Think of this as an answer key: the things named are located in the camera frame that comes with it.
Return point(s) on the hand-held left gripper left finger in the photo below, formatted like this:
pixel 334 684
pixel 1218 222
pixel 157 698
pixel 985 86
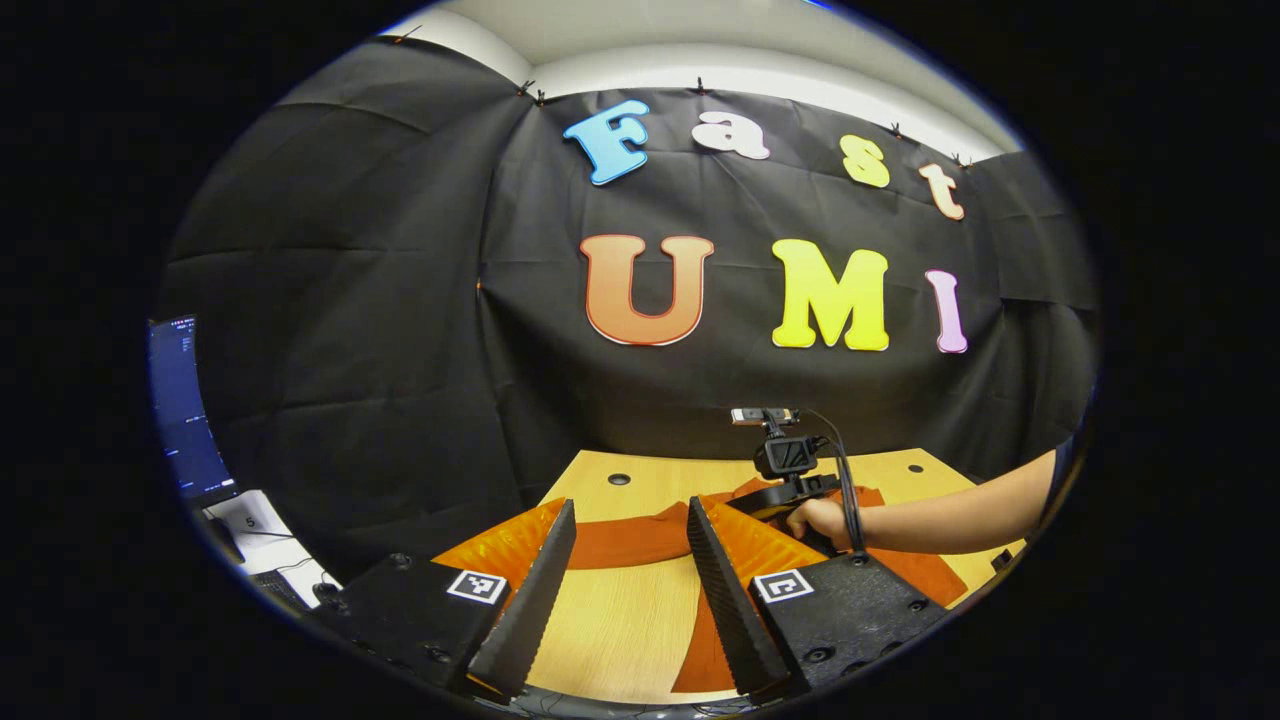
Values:
pixel 540 600

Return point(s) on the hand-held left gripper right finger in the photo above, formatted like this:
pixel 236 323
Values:
pixel 725 610

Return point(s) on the orange shirt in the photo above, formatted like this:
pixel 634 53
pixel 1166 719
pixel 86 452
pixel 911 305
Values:
pixel 630 540

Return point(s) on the white side desk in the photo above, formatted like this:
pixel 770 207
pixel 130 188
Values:
pixel 270 545

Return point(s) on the black backdrop cloth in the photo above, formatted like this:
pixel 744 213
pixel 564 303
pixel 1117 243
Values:
pixel 380 300

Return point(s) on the computer monitor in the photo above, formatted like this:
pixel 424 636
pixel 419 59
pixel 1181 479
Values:
pixel 185 410

